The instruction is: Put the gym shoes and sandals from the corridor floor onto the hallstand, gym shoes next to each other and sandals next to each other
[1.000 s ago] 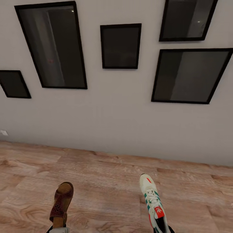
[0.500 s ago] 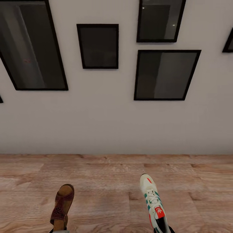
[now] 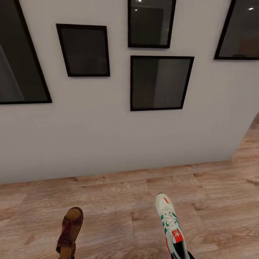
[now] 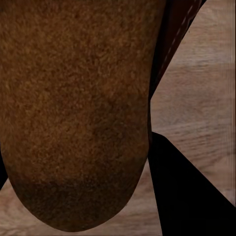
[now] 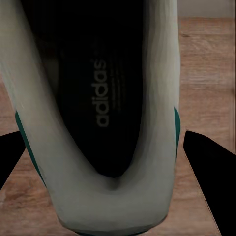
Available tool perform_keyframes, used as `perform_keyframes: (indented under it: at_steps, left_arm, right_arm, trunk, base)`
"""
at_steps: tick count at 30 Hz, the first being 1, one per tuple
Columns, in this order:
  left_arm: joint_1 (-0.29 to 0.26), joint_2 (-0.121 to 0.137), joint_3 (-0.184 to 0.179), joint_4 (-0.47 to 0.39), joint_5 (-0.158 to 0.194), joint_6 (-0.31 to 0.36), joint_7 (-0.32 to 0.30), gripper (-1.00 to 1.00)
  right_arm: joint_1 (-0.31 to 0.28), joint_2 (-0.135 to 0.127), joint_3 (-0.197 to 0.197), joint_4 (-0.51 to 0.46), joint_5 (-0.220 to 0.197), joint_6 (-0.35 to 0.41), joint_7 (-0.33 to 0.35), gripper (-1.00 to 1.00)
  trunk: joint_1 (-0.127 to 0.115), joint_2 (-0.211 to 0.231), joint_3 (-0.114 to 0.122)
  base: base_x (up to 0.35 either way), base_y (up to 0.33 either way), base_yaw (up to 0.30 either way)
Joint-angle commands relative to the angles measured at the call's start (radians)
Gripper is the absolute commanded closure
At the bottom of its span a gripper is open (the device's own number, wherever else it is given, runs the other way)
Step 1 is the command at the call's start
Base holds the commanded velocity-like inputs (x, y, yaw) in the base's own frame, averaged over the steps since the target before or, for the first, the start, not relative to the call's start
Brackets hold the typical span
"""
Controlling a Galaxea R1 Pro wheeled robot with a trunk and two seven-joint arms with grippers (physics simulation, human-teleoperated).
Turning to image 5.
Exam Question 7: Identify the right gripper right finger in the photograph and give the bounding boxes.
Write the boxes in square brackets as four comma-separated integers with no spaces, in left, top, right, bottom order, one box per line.
[183,131,236,236]

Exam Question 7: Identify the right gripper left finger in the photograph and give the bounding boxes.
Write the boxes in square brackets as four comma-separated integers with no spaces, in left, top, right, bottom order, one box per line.
[0,131,26,190]

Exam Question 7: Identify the gym shoe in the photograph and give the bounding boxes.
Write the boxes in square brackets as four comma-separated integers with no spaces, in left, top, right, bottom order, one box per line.
[0,0,180,236]

